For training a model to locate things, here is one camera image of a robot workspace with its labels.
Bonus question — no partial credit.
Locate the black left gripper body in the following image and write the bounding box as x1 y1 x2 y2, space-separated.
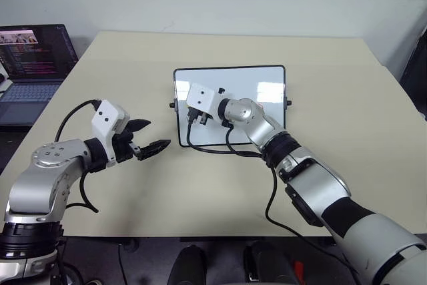
111 128 142 165

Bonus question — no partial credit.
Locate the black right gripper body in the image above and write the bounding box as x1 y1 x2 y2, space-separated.
185 105 214 127

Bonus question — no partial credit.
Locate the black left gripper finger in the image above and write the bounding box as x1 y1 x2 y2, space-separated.
127 118 152 134
135 138 172 162

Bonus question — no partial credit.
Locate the black-framed whiteboard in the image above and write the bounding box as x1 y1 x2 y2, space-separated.
168 64 294 149

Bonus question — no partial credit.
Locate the dark rounded shape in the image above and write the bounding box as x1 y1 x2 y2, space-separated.
167 244 208 285

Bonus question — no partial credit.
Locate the open grey laptop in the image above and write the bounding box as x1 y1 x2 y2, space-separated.
0 24 79 127

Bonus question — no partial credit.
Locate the small red object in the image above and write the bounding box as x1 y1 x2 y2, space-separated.
292 260 306 281

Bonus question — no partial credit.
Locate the black chair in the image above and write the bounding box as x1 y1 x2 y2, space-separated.
398 27 427 116

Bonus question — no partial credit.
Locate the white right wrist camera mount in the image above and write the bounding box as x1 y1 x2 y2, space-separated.
185 82 222 119

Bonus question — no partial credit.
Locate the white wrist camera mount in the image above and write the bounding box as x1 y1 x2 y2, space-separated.
91 99 131 165
185 82 222 119

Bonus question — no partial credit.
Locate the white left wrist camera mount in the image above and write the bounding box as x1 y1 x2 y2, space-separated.
91 99 131 165

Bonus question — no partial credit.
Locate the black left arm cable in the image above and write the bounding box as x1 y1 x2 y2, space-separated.
54 98 101 214

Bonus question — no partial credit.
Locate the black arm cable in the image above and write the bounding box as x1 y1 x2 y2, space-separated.
54 98 101 214
185 121 363 285

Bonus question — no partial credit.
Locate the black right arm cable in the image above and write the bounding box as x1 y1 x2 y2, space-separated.
185 121 363 285

